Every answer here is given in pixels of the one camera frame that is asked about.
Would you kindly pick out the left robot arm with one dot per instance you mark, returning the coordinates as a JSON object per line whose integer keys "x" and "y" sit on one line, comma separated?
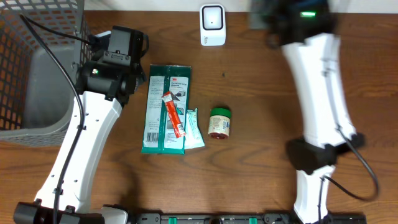
{"x": 103, "y": 86}

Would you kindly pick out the green white package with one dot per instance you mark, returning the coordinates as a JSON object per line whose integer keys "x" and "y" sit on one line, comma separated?
{"x": 159, "y": 136}

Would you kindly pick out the green lid jar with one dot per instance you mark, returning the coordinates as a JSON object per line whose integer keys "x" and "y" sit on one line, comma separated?
{"x": 219, "y": 123}

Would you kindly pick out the grey plastic mesh basket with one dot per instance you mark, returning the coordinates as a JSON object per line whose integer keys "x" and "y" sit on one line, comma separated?
{"x": 36, "y": 99}

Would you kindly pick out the white barcode scanner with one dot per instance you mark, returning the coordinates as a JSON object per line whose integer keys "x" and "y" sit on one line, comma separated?
{"x": 212, "y": 25}

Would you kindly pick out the orange red stick sachet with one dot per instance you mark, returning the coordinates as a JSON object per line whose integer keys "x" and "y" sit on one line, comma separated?
{"x": 173, "y": 115}

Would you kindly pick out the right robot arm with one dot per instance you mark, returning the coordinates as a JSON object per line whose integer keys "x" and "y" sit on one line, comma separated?
{"x": 305, "y": 32}

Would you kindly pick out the light teal wipes packet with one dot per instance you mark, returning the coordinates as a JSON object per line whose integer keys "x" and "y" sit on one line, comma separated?
{"x": 193, "y": 137}

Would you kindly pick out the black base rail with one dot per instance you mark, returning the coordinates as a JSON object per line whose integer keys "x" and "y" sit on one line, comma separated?
{"x": 267, "y": 218}

